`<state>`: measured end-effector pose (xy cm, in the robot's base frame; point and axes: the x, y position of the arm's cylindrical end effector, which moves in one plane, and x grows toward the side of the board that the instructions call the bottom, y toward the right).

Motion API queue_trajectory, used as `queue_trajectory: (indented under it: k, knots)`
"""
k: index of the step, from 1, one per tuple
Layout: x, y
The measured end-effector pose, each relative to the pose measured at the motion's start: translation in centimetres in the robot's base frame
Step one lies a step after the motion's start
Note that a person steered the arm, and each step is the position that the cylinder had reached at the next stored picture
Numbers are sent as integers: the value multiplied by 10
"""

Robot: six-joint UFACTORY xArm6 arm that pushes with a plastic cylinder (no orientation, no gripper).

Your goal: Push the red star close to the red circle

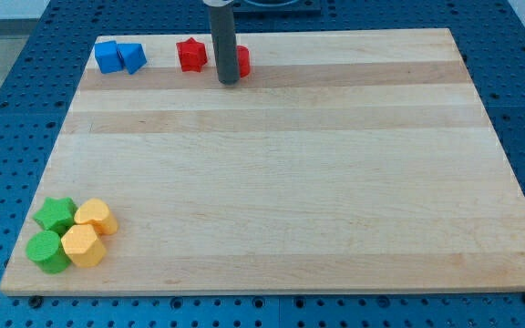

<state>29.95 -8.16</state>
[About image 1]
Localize blue triangle block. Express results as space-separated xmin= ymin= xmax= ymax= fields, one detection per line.
xmin=118 ymin=43 xmax=147 ymax=75

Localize red circle block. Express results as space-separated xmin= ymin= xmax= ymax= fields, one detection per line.
xmin=237 ymin=45 xmax=251 ymax=78

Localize red star block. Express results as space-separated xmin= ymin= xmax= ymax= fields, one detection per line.
xmin=176 ymin=37 xmax=208 ymax=72

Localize blue cube block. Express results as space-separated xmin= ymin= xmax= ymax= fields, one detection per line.
xmin=94 ymin=41 xmax=123 ymax=74

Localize yellow heart block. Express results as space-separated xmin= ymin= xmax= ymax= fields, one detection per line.
xmin=74 ymin=198 xmax=119 ymax=235

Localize green star block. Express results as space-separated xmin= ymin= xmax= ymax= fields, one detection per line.
xmin=33 ymin=197 xmax=77 ymax=236

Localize wooden board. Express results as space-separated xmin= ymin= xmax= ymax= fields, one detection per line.
xmin=0 ymin=28 xmax=525 ymax=296

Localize green cylinder block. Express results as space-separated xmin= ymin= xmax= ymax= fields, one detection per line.
xmin=26 ymin=231 xmax=71 ymax=274

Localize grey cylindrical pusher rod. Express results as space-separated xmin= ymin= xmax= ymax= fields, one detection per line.
xmin=203 ymin=0 xmax=240 ymax=85

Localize yellow hexagon block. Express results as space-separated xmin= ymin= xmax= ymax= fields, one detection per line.
xmin=61 ymin=224 xmax=107 ymax=268

